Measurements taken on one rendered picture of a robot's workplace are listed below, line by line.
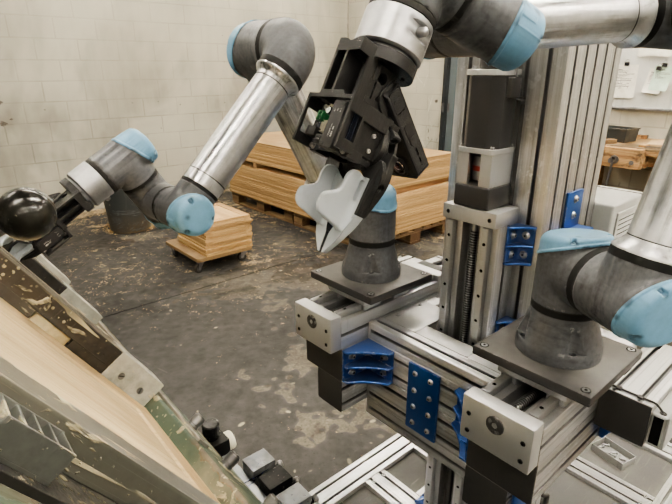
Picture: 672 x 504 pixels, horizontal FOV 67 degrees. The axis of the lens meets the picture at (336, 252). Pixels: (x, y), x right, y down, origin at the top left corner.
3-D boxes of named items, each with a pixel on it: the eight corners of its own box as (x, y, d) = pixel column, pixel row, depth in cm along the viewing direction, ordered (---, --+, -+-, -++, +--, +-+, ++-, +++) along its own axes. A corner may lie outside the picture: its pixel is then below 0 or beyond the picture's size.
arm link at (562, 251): (570, 283, 99) (581, 216, 94) (624, 313, 86) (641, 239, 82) (516, 290, 96) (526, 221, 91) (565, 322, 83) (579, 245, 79)
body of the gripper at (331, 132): (287, 144, 52) (329, 35, 52) (342, 173, 58) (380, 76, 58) (334, 153, 47) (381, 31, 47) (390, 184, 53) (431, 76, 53)
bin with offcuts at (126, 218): (166, 228, 509) (158, 164, 487) (114, 239, 477) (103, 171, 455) (146, 218, 545) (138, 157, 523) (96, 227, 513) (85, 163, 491)
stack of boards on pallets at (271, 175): (450, 232, 499) (456, 152, 472) (375, 256, 434) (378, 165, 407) (299, 189, 672) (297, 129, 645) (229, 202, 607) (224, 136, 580)
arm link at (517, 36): (505, 17, 65) (438, -29, 60) (565, 8, 55) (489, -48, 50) (476, 75, 66) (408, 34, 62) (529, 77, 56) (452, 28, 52)
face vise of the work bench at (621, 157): (640, 193, 434) (650, 148, 420) (628, 198, 417) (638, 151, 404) (593, 186, 462) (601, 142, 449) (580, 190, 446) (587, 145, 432)
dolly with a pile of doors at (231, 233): (255, 260, 427) (252, 213, 413) (198, 276, 394) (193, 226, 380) (219, 242, 470) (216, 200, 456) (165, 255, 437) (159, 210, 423)
